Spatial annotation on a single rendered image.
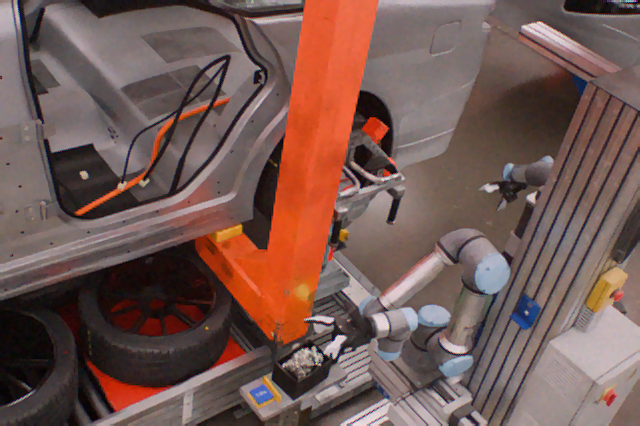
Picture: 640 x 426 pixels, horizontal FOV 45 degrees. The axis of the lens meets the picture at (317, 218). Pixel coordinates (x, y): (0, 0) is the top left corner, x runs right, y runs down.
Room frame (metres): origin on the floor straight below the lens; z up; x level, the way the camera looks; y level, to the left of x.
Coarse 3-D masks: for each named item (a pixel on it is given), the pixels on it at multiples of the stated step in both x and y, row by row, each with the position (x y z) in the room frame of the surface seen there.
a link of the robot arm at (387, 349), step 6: (378, 342) 1.74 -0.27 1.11; (384, 342) 1.72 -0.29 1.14; (390, 342) 1.71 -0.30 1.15; (396, 342) 1.71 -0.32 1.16; (402, 342) 1.73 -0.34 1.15; (378, 348) 1.73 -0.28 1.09; (384, 348) 1.72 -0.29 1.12; (390, 348) 1.71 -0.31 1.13; (396, 348) 1.71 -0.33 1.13; (378, 354) 1.73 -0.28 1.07; (384, 354) 1.71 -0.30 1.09; (390, 354) 1.71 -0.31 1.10; (396, 354) 1.72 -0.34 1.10; (390, 360) 1.71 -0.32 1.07
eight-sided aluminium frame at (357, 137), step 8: (360, 128) 2.99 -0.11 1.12; (352, 136) 2.94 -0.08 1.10; (360, 136) 2.93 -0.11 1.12; (368, 136) 2.95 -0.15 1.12; (352, 144) 2.89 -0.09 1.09; (360, 144) 2.92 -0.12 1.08; (368, 144) 2.95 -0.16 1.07; (376, 144) 2.99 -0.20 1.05; (376, 152) 3.00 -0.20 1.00; (368, 184) 3.06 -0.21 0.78; (344, 224) 2.93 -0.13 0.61
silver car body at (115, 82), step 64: (0, 0) 2.09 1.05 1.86; (64, 0) 3.84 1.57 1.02; (128, 0) 3.84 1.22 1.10; (192, 0) 2.52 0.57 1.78; (256, 0) 2.66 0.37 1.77; (384, 0) 3.07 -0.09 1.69; (448, 0) 3.33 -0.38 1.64; (0, 64) 2.02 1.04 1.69; (64, 64) 3.49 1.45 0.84; (128, 64) 3.31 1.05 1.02; (192, 64) 3.39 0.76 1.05; (256, 64) 2.66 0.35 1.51; (384, 64) 3.08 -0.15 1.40; (448, 64) 3.38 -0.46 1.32; (0, 128) 1.98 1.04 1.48; (64, 128) 2.87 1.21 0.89; (128, 128) 2.98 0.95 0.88; (192, 128) 2.87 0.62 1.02; (256, 128) 2.67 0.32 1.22; (448, 128) 3.49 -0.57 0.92; (0, 192) 1.95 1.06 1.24; (64, 192) 2.52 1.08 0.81; (128, 192) 2.62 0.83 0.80; (192, 192) 2.47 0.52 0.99; (0, 256) 1.94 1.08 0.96; (64, 256) 2.07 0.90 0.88; (128, 256) 2.25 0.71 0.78
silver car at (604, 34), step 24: (504, 0) 5.26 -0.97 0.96; (528, 0) 5.12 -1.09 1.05; (552, 0) 5.01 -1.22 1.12; (576, 0) 4.93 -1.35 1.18; (600, 0) 4.88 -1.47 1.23; (624, 0) 4.86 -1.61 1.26; (552, 24) 4.98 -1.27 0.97; (576, 24) 4.90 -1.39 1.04; (600, 24) 4.85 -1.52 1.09; (624, 24) 4.82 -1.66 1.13; (600, 48) 4.84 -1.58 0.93; (624, 48) 4.82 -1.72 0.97
